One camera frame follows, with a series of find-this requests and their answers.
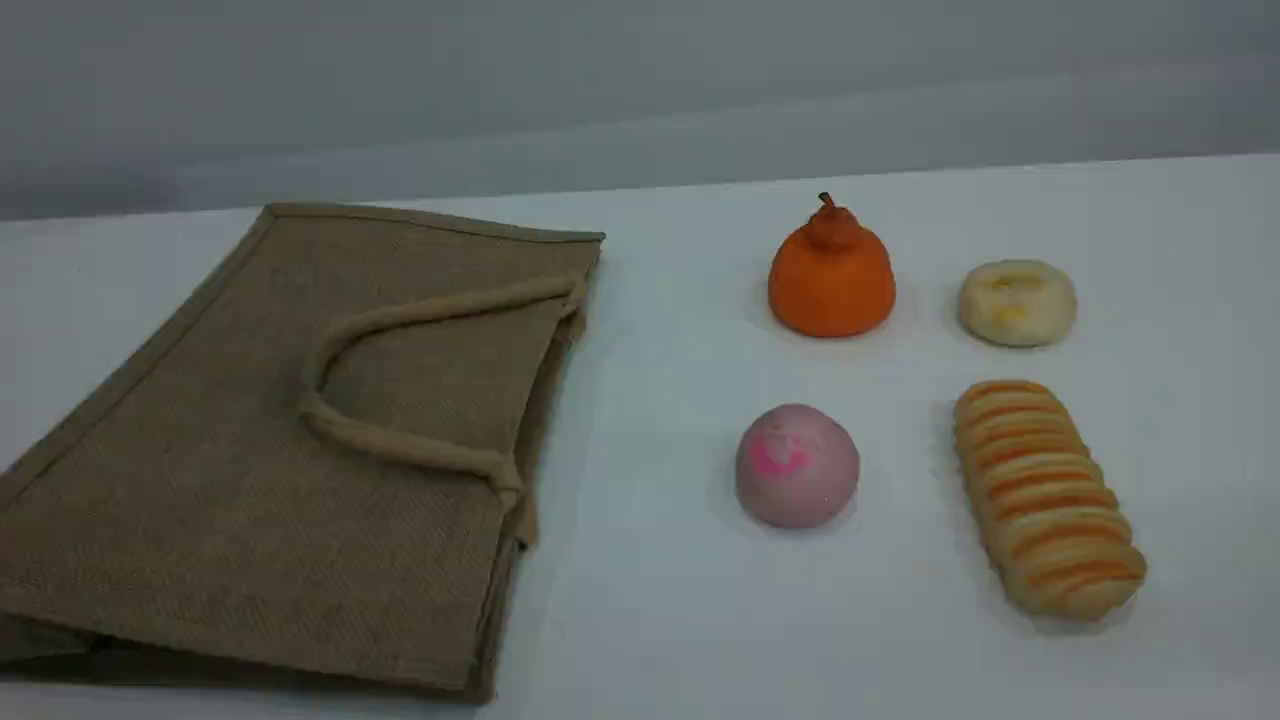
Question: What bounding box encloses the pale egg yolk pastry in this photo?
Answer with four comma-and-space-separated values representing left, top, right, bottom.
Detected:
957, 259, 1080, 349

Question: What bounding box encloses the brown jute tote bag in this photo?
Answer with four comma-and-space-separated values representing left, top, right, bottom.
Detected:
0, 203, 607, 702

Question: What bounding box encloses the orange pear-shaped pastry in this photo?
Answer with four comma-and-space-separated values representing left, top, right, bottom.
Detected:
767, 191, 898, 340

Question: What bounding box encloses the pink round bun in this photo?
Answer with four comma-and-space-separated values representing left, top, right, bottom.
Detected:
734, 402, 862, 531

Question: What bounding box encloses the long orange-striped bread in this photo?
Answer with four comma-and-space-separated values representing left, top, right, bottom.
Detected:
951, 378, 1149, 622

